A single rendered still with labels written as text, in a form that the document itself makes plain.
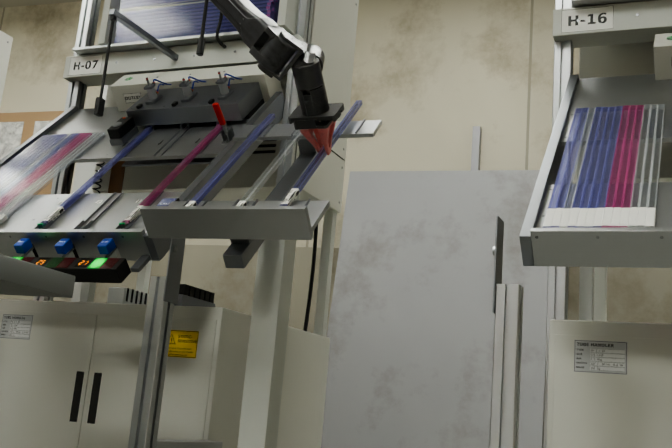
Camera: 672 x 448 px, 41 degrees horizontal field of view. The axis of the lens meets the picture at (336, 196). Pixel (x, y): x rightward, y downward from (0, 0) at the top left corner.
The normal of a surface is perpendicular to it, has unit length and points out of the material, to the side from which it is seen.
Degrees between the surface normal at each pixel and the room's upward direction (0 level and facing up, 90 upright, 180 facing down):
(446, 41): 90
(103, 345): 90
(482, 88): 90
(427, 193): 81
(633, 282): 90
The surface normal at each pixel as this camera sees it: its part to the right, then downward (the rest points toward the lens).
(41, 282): 0.95, 0.00
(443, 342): -0.29, -0.40
